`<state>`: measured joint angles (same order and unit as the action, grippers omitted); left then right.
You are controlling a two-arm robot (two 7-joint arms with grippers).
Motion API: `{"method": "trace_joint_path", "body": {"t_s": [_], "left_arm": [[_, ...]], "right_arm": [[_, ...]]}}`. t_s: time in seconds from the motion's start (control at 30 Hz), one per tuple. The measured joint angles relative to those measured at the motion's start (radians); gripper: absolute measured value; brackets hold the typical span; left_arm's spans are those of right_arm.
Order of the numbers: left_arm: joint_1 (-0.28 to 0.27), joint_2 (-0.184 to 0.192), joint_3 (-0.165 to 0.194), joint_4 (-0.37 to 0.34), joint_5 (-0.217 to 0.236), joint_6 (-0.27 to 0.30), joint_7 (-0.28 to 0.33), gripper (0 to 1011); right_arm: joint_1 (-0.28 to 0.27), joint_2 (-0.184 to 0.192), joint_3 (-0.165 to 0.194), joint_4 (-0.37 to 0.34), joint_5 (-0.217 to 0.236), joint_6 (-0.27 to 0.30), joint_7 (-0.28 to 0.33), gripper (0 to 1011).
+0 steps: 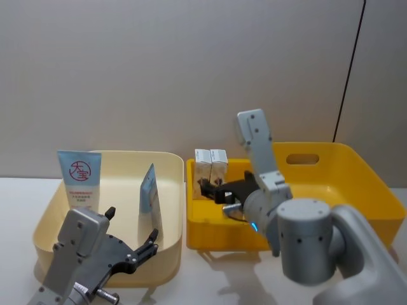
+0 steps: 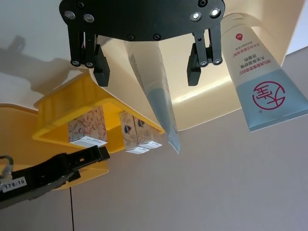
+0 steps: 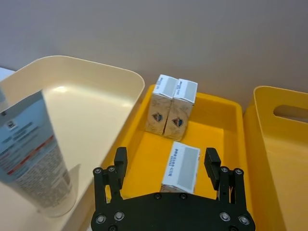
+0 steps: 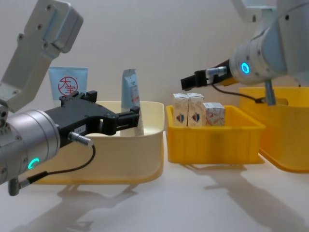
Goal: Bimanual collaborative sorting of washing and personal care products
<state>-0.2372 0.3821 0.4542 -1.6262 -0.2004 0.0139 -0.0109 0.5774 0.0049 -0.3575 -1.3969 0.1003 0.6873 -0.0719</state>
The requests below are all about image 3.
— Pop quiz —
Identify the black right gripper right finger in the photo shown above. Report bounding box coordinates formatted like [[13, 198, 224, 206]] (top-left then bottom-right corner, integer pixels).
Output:
[[204, 147, 247, 209]]

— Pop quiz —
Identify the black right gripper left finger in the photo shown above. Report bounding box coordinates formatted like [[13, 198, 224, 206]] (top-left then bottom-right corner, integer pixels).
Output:
[[93, 147, 128, 213]]

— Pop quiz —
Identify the small beige carton box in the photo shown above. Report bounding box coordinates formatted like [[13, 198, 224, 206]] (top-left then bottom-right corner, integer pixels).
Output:
[[144, 74, 179, 136], [160, 141, 201, 194], [163, 77, 199, 141]]

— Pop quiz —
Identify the shallow yellow plastic tray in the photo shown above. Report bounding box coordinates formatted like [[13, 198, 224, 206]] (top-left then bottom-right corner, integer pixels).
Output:
[[80, 84, 287, 231]]

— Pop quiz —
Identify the cream plastic bin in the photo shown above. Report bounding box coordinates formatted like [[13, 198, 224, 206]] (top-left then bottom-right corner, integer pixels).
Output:
[[0, 55, 146, 231]]

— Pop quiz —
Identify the pale blue cream tube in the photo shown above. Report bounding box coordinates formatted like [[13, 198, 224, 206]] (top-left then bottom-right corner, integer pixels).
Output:
[[0, 86, 74, 212]]

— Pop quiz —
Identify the yellow bin with handle slot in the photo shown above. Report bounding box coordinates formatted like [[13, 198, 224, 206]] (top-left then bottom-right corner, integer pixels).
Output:
[[243, 86, 308, 231]]

